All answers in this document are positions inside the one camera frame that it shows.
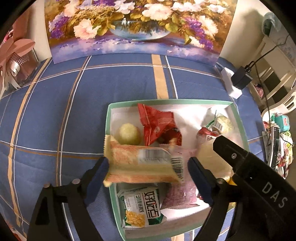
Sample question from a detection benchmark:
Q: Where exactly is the white power strip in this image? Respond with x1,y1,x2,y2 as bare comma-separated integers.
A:
221,67,242,99

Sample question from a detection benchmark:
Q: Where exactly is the white tray green rim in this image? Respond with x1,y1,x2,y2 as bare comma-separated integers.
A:
105,99,249,240

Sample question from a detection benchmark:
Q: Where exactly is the white chair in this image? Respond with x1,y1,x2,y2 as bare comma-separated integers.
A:
247,36,295,115

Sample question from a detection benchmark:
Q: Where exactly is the orange cream cake pack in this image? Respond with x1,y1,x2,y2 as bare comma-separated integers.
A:
103,135,184,187

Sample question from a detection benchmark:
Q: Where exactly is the yellow cake snack pack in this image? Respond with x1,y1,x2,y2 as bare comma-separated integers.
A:
223,176,237,186

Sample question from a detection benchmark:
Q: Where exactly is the floral painting canvas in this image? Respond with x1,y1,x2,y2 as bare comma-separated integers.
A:
44,0,237,65

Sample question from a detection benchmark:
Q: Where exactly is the teal toy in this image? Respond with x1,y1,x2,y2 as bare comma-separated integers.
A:
274,114,290,133

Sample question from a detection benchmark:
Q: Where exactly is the round cracker green-edged pack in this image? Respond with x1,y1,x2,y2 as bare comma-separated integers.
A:
206,112,234,135

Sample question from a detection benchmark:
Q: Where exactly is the blue plaid tablecloth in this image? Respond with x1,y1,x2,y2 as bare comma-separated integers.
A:
0,53,266,241

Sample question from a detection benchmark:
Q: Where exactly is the pink flower bouquet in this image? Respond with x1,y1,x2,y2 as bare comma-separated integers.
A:
1,9,39,95

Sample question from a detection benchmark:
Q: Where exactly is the red crinkled snack bag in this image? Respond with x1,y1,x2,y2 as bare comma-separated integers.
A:
137,103,182,146

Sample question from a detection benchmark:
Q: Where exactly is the black cable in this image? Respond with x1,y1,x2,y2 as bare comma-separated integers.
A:
245,34,291,140

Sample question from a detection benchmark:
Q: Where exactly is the black power adapter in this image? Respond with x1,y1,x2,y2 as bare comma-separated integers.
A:
231,66,252,90

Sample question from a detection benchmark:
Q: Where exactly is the white green cracker pack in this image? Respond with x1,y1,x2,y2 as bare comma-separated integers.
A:
117,186,167,228

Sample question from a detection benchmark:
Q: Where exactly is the pink barcode snack pack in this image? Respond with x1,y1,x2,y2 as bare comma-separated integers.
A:
160,144,200,209

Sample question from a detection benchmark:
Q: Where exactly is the clear pack white bun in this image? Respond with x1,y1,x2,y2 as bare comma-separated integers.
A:
115,123,142,145

